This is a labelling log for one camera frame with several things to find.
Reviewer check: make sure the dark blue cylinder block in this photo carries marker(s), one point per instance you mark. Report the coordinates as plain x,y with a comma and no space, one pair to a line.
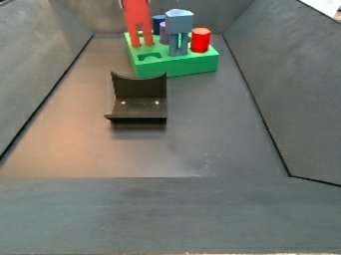
156,20

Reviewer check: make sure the green shape sorter board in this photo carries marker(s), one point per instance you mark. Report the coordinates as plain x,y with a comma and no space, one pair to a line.
151,60

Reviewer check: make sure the red hexagon block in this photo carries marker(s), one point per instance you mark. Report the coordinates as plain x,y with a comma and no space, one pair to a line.
199,40

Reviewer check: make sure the black curved holder stand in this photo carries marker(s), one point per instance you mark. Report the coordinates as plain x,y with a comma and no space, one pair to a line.
140,98

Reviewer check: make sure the red double-square block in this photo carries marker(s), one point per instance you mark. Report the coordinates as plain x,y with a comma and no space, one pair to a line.
137,20

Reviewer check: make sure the purple cylinder block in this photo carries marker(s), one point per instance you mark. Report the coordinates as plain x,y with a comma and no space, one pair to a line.
164,36

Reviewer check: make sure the light blue pentagon block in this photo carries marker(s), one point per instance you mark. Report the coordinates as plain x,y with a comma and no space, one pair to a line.
179,25

